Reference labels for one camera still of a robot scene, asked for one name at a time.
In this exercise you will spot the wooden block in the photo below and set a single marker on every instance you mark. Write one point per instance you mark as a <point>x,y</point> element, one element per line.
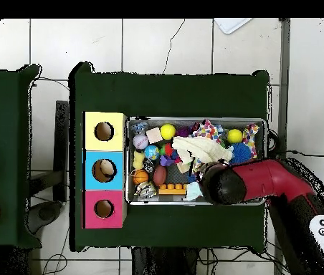
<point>154,135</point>

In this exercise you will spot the white baseball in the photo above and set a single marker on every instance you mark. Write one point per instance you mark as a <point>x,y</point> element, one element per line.
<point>140,141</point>

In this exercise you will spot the white tray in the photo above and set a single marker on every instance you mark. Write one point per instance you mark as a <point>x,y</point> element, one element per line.
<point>230,25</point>

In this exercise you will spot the brown football toy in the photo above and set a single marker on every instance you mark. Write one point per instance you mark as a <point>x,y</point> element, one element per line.
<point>159,175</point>

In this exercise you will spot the yellow ball with seam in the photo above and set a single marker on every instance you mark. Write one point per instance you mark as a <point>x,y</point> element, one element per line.
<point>167,131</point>

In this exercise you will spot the yellow duck plush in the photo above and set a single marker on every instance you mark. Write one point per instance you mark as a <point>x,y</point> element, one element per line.
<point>138,159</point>

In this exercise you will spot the wooden box with three holes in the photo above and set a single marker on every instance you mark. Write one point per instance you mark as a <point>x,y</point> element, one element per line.
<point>104,146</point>

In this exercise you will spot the dark green table cloth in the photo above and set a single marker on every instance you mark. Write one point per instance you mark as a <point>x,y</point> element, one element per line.
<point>165,94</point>
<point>1,114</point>

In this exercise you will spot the mint green knitted cloth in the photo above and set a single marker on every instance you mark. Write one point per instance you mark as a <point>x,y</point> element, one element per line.
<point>193,191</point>

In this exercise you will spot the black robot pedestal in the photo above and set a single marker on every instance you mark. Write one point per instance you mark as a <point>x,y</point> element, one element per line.
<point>165,263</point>

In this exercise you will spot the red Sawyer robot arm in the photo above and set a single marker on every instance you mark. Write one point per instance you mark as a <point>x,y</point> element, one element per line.
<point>265,179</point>

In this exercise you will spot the orange basketball toy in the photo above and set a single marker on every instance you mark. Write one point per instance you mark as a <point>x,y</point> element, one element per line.
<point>140,176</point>

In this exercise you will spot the blue spiky rubber ball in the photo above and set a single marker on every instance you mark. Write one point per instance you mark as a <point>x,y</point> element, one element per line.
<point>240,152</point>

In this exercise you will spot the cream knitted cloth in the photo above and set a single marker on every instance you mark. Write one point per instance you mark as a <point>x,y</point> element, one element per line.
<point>202,149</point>

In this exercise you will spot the black stand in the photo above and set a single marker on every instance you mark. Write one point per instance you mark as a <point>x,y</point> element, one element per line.
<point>61,149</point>

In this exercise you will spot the silver mesh bin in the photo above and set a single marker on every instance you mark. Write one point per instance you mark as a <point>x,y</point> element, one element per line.
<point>185,121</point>

